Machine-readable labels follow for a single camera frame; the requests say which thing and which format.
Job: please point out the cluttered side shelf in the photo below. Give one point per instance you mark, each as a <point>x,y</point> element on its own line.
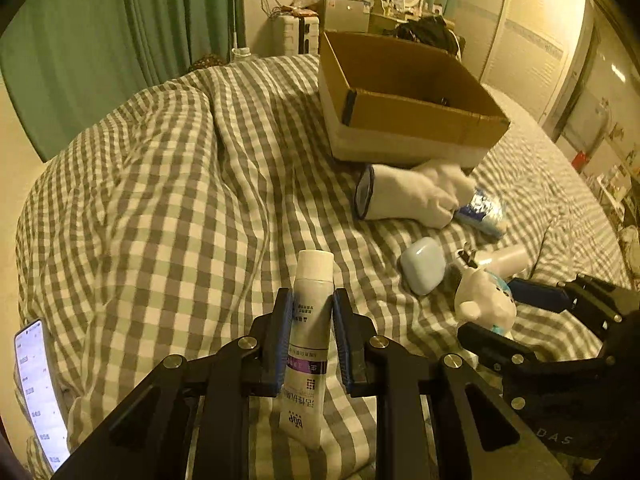
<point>612,170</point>

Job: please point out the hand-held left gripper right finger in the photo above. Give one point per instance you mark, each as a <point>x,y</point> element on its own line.
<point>344,340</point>

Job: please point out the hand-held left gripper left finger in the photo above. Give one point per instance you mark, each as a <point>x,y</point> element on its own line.
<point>283,340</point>

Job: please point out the silver mini fridge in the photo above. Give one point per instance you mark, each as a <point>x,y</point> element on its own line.
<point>347,15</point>

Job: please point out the green curtain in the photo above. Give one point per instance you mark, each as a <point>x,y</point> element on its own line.
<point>115,35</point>

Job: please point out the white cosmetic tube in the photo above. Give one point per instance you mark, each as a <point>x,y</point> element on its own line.
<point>311,310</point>

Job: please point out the blue tissue packet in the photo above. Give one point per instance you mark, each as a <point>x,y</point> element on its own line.
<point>484,211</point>

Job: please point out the small white bottle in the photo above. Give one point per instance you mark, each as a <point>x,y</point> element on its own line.
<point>506,259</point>

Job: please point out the pile of black clothes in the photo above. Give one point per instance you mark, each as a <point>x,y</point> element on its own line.
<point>430,32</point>

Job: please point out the light blue earbuds case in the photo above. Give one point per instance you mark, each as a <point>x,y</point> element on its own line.
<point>422,265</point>

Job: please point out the white bear toy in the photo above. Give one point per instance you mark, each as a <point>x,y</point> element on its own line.
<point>482,302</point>

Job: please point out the dark brown pillow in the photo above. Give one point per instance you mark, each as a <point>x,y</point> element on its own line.
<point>207,61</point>

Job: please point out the white wardrobe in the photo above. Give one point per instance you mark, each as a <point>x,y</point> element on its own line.
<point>525,30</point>

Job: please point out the cardboard box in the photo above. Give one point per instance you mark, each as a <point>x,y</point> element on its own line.
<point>400,125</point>

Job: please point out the white sock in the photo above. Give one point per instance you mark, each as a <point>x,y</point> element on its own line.
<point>407,190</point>

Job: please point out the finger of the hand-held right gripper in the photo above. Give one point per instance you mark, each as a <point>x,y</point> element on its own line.
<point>537,295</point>
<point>492,347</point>

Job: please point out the smartphone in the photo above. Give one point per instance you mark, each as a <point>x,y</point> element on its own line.
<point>42,395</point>

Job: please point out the white suitcase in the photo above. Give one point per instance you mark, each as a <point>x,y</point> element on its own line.
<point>295,35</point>

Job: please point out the checked blanket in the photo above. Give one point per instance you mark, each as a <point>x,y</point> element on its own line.
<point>165,195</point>

